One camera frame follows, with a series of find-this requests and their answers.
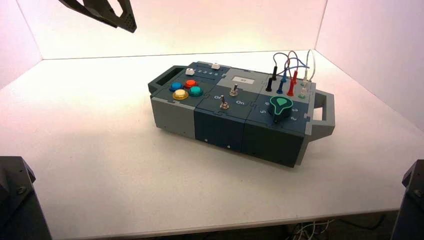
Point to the blue push button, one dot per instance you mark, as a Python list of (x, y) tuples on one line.
[(175, 86)]

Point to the metal toggle switch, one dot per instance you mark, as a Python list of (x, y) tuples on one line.
[(224, 103), (234, 90)]

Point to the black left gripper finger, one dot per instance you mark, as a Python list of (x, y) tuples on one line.
[(99, 10)]

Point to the white slider knob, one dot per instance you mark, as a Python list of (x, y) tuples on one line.
[(215, 66), (189, 71)]

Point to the blue grey control box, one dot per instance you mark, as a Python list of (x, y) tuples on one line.
[(218, 127)]

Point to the teal push button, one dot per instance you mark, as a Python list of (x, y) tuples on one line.
[(196, 91)]

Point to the red push button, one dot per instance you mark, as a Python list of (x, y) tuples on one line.
[(190, 83)]

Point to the yellow push button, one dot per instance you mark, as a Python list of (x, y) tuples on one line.
[(180, 95)]

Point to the green rotary knob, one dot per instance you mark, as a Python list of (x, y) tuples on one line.
[(280, 106)]

